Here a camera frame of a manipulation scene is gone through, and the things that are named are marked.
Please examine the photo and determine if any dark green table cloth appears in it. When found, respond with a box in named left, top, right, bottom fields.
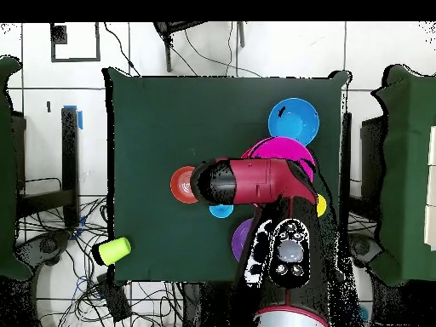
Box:
left=101, top=66, right=352, bottom=286

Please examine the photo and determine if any blue tape strip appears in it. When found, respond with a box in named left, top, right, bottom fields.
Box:
left=62, top=104, right=83, bottom=130

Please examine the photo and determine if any light green cup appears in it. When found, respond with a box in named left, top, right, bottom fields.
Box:
left=97, top=236, right=133, bottom=267

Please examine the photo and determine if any yellow cup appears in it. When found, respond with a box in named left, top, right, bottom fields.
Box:
left=315, top=193, right=327, bottom=218

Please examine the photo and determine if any black camera tripod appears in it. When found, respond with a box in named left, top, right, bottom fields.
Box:
left=152, top=21, right=246, bottom=73

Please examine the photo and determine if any black cable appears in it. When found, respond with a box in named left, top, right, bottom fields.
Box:
left=102, top=21, right=142, bottom=77

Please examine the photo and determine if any small orange bowl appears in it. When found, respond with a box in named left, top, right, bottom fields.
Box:
left=169, top=165, right=200, bottom=204

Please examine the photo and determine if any large light blue bowl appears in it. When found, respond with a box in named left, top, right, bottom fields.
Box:
left=267, top=97, right=320, bottom=146

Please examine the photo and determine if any tangled cable bundle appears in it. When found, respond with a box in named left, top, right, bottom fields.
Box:
left=14, top=195, right=181, bottom=327

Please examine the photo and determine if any large pink bowl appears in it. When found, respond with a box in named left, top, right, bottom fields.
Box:
left=239, top=135, right=316, bottom=183

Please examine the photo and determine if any green cloth side table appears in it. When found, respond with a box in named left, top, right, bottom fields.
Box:
left=0, top=55, right=33, bottom=281
left=372, top=64, right=436, bottom=287

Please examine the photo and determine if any light blue cup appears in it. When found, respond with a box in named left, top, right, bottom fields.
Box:
left=208, top=204, right=235, bottom=219

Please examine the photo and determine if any purple bowl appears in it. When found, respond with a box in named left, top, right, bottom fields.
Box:
left=231, top=217, right=255, bottom=263

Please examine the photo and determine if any black rectangular box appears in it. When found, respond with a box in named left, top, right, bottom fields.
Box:
left=95, top=272, right=133, bottom=323

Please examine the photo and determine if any black metal frame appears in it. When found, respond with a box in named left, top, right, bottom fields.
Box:
left=14, top=106, right=82, bottom=229

